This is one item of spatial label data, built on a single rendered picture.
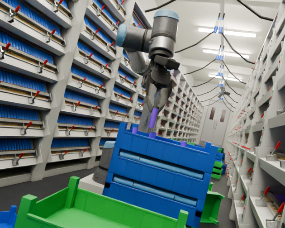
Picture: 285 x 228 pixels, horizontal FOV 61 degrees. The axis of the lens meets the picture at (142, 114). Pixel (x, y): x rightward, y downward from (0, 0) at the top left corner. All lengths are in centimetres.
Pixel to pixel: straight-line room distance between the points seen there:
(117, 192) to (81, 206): 15
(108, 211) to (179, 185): 22
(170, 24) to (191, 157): 45
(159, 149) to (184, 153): 8
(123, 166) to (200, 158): 23
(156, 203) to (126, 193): 9
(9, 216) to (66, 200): 62
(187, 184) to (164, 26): 52
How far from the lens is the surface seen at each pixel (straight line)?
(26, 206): 50
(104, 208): 65
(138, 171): 75
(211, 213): 193
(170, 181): 74
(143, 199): 76
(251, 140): 203
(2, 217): 127
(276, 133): 135
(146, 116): 153
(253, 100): 277
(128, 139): 75
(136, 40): 99
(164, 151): 73
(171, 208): 76
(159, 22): 89
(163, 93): 79
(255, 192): 135
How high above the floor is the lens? 59
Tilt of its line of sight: 1 degrees up
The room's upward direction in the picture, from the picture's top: 14 degrees clockwise
